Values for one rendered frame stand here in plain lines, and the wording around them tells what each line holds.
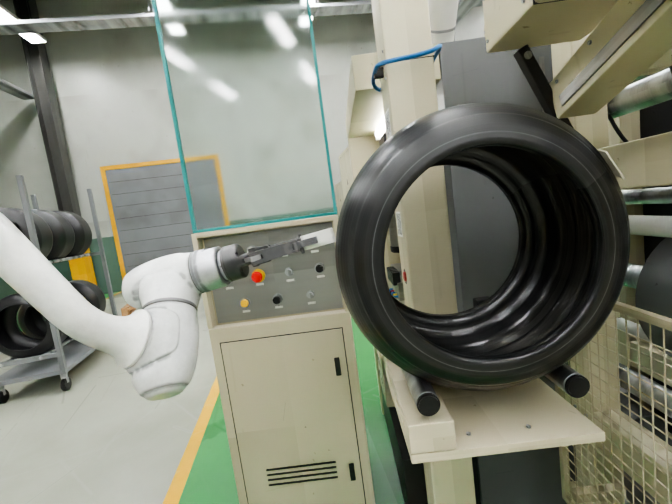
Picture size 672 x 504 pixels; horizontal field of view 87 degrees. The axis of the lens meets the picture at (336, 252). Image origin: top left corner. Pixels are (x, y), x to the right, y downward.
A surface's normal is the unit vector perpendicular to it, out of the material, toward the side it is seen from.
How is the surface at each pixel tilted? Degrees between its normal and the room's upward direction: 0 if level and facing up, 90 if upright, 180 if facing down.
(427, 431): 90
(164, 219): 90
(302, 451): 90
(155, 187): 90
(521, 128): 80
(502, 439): 0
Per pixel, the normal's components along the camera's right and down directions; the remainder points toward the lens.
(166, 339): 0.70, -0.46
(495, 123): -0.01, -0.07
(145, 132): 0.15, 0.09
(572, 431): -0.13, -0.99
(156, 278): -0.13, -0.47
